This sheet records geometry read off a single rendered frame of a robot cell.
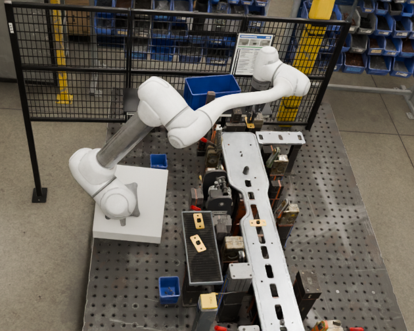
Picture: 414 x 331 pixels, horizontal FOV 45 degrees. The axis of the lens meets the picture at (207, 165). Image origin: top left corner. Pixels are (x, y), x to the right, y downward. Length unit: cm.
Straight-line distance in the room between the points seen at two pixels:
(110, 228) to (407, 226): 248
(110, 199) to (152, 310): 58
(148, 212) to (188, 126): 76
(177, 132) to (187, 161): 113
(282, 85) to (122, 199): 91
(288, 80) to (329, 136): 135
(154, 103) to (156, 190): 73
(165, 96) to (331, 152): 171
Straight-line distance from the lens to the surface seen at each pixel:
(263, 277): 234
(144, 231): 266
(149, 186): 264
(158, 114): 204
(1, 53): 447
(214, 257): 215
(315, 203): 311
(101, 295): 256
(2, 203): 386
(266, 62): 235
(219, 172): 243
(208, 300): 205
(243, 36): 296
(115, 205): 238
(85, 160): 241
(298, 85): 231
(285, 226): 264
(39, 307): 336
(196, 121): 205
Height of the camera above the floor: 294
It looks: 46 degrees down
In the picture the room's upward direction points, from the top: 11 degrees clockwise
